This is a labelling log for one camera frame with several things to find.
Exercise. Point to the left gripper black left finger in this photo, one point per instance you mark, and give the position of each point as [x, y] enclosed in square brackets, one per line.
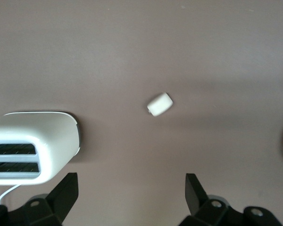
[56, 204]

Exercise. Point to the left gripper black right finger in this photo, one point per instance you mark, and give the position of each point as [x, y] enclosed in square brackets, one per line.
[202, 207]

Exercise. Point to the cream two-slot toaster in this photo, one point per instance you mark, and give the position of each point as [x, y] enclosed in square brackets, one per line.
[49, 141]

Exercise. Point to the brown table cover mat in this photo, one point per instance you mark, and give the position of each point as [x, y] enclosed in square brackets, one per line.
[132, 47]

